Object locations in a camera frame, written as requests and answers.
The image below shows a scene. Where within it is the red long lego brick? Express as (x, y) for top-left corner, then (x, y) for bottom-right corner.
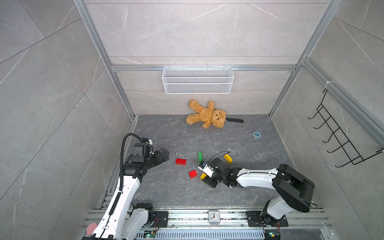
(175, 158), (187, 166)

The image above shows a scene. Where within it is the red small lego brick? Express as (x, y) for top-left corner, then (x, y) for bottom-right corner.
(189, 170), (198, 179)

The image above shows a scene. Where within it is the green lego brick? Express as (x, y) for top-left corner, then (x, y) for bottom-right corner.
(198, 152), (203, 163)

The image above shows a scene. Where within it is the yellow small lego brick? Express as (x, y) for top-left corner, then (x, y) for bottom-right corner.
(200, 173), (207, 180)

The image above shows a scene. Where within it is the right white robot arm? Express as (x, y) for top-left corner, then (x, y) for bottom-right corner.
(198, 158), (315, 227)

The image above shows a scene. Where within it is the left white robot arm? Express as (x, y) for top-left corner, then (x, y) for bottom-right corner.
(82, 148), (169, 240)

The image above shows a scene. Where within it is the yellow long lego brick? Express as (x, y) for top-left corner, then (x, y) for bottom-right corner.
(224, 154), (233, 164)

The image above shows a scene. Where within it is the small white clock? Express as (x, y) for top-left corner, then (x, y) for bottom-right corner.
(208, 210), (221, 225)

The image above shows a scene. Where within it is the blue tape roll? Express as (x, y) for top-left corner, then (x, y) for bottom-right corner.
(254, 132), (261, 139)

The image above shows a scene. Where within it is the black comb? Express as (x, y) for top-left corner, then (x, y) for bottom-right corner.
(226, 118), (244, 123)

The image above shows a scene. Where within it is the brown teddy bear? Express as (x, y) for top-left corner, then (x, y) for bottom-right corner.
(186, 99), (227, 129)

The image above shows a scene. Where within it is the pink round sticker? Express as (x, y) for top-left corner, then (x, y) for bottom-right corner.
(86, 223), (98, 236)

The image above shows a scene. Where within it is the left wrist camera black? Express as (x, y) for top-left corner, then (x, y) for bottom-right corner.
(133, 138), (153, 158)

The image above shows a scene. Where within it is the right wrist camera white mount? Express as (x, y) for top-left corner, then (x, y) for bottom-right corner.
(198, 161), (214, 178)

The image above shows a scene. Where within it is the thin black camera cable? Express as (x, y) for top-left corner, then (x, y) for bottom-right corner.
(206, 150), (232, 164)

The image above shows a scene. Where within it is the black corrugated cable hose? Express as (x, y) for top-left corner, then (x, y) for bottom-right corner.
(119, 132), (145, 192)

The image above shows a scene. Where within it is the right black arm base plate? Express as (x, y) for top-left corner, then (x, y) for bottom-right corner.
(245, 211), (289, 228)

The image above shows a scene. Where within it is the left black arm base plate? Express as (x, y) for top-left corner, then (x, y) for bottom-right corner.
(151, 211), (169, 228)

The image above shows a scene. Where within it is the white wire mesh basket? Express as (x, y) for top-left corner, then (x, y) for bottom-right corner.
(162, 67), (235, 94)

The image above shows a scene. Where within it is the black wire hook rack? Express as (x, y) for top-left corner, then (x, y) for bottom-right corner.
(307, 90), (384, 168)

